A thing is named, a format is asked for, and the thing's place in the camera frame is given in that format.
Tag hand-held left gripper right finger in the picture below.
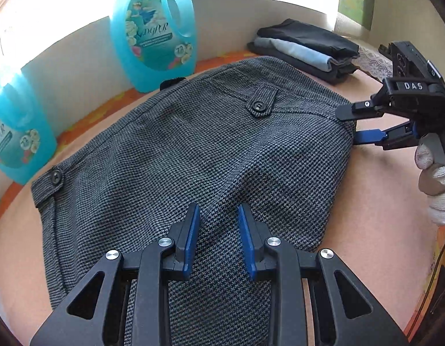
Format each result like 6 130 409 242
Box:
238 203 405 346

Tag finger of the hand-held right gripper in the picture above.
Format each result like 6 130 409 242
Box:
355 121 422 151
335 95 390 122

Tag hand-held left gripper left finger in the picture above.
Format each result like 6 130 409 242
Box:
30 203 201 346

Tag grey checked pants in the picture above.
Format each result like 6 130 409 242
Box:
31 56 357 346

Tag person's right hand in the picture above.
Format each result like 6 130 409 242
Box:
414 133 445 228

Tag stack of folded clothes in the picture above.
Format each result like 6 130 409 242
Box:
247 42 357 86

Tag white lace cloth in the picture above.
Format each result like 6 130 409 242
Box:
358 48 394 80

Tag folded light blue garment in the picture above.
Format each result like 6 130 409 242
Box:
253 37 333 73

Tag folded black garment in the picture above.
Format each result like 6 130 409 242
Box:
257 18 360 63

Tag large blue detergent bottle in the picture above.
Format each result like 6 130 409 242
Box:
110 0 199 93
0 62 58 185

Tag thin black cable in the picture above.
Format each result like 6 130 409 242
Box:
424 225 445 336

